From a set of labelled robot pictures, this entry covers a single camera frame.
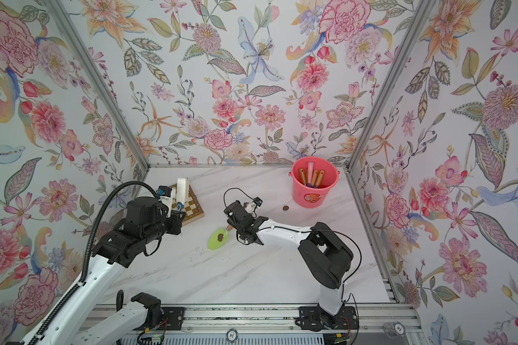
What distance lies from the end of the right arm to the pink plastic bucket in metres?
0.33

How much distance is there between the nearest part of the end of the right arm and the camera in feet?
2.16

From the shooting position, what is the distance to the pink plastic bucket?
3.19 feet
